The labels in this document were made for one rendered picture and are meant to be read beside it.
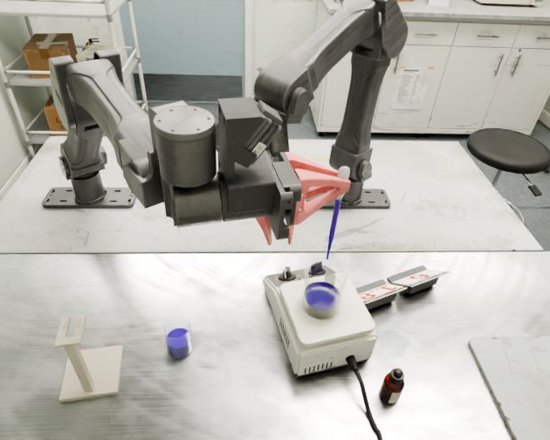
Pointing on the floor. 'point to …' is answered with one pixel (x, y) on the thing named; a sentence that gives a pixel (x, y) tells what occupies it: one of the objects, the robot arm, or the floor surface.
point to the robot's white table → (51, 175)
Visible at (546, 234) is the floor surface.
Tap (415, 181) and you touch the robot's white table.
